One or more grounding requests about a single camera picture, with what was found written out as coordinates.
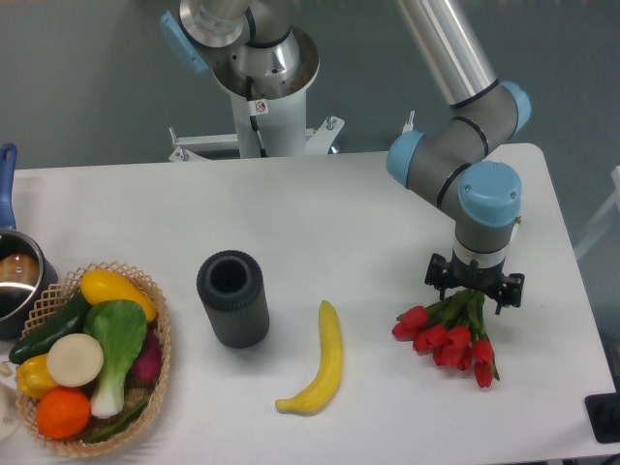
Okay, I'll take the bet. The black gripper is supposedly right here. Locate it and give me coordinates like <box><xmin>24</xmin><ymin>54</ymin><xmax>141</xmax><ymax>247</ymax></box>
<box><xmin>424</xmin><ymin>253</ymin><xmax>525</xmax><ymax>315</ymax></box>

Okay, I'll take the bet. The red tulip bouquet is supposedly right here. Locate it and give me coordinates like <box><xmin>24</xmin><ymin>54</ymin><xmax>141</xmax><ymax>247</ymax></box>
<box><xmin>391</xmin><ymin>290</ymin><xmax>500</xmax><ymax>388</ymax></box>

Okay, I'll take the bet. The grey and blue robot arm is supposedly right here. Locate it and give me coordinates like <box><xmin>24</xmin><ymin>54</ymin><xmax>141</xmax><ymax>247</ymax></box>
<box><xmin>160</xmin><ymin>1</ymin><xmax>531</xmax><ymax>308</ymax></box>

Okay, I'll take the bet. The black device at table edge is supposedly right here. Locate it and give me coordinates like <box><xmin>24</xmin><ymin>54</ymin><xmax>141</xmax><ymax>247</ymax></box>
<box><xmin>584</xmin><ymin>392</ymin><xmax>619</xmax><ymax>444</ymax></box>

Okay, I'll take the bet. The yellow banana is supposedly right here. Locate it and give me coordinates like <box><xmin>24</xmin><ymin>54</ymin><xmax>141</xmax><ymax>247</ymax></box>
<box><xmin>274</xmin><ymin>300</ymin><xmax>344</xmax><ymax>416</ymax></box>

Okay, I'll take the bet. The dark grey ribbed vase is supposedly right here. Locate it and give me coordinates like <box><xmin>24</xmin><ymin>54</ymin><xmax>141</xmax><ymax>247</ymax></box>
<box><xmin>196</xmin><ymin>250</ymin><xmax>270</xmax><ymax>349</ymax></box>

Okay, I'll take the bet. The purple radish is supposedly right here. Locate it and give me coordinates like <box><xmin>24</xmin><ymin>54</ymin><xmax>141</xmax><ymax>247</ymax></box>
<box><xmin>132</xmin><ymin>329</ymin><xmax>162</xmax><ymax>384</ymax></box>

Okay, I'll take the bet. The green bok choy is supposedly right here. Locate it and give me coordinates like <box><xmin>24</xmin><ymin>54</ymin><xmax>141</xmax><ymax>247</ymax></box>
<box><xmin>83</xmin><ymin>299</ymin><xmax>147</xmax><ymax>419</ymax></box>

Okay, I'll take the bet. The yellow squash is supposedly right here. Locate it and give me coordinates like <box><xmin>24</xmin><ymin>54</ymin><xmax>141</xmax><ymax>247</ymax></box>
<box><xmin>79</xmin><ymin>268</ymin><xmax>158</xmax><ymax>323</ymax></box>

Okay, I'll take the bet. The green bean pod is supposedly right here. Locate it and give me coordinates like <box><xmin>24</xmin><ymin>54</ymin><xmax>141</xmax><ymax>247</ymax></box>
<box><xmin>84</xmin><ymin>397</ymin><xmax>148</xmax><ymax>444</ymax></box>

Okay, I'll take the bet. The green cucumber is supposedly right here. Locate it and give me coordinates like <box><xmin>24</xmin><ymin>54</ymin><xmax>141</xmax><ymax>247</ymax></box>
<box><xmin>9</xmin><ymin>292</ymin><xmax>91</xmax><ymax>365</ymax></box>

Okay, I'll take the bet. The cream round disc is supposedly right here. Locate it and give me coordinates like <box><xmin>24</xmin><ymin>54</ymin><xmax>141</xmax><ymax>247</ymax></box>
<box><xmin>46</xmin><ymin>333</ymin><xmax>104</xmax><ymax>388</ymax></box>

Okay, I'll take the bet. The woven wicker basket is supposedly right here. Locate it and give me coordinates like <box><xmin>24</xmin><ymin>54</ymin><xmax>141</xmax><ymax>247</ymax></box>
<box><xmin>15</xmin><ymin>262</ymin><xmax>171</xmax><ymax>458</ymax></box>

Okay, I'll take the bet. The orange fruit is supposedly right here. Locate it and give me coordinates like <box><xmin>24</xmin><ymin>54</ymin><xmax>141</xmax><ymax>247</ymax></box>
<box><xmin>36</xmin><ymin>387</ymin><xmax>91</xmax><ymax>440</ymax></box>

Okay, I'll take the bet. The yellow bell pepper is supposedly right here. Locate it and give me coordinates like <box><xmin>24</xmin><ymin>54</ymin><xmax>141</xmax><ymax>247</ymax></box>
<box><xmin>15</xmin><ymin>354</ymin><xmax>58</xmax><ymax>399</ymax></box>

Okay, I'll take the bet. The garlic clove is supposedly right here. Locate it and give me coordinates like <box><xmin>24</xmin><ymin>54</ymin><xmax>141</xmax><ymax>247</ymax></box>
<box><xmin>0</xmin><ymin>362</ymin><xmax>13</xmax><ymax>378</ymax></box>

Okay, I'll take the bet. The white frame at right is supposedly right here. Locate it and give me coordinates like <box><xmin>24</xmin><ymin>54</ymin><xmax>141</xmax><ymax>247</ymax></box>
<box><xmin>573</xmin><ymin>166</ymin><xmax>619</xmax><ymax>261</ymax></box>

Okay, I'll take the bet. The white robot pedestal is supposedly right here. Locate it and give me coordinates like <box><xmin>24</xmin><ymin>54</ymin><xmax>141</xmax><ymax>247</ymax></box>
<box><xmin>169</xmin><ymin>26</ymin><xmax>345</xmax><ymax>162</ymax></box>

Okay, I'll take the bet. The blue handled saucepan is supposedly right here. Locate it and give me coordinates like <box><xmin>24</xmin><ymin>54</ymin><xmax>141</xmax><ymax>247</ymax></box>
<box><xmin>1</xmin><ymin>143</ymin><xmax>58</xmax><ymax>341</ymax></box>

